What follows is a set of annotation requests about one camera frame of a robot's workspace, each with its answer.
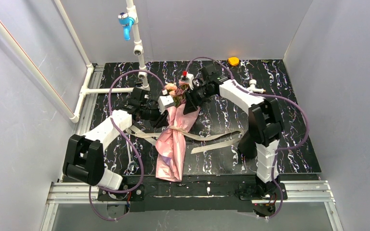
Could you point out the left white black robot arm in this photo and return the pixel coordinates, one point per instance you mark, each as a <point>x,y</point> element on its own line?
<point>84,159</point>

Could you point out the white pvc pipe assembly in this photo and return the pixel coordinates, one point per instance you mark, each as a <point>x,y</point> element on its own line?
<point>74,115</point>

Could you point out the pink bouquet wrapping paper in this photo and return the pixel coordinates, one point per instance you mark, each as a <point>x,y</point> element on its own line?
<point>171,145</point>

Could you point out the cream ribbon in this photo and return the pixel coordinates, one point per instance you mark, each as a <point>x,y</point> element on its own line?
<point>150,137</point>

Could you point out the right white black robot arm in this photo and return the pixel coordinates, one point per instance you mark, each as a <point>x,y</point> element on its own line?
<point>264,117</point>

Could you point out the silver combination wrench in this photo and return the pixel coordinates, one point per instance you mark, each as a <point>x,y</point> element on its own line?
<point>132,164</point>

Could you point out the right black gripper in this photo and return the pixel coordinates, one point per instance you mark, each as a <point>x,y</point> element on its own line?
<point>191,102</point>

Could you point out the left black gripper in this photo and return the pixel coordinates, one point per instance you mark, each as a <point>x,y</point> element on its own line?
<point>159,116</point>

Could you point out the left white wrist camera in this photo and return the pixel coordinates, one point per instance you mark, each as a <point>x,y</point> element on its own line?
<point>165,102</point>

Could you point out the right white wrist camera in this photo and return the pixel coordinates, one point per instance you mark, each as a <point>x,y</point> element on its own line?
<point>187,78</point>

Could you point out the pink rose flower bunch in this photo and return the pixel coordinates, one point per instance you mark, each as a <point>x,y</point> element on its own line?
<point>177,92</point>

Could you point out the yellow tape measure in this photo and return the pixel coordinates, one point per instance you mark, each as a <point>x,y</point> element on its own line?
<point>233,61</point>

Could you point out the black cylindrical vase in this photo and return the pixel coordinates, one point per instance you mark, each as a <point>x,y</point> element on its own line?
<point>247,146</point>

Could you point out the aluminium frame rail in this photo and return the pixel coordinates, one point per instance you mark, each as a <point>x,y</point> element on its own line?
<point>191,206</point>

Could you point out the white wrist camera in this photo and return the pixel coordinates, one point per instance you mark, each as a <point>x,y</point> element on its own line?
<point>165,102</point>
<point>187,78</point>

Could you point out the white plastic faucet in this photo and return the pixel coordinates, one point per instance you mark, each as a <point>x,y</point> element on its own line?
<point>253,87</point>

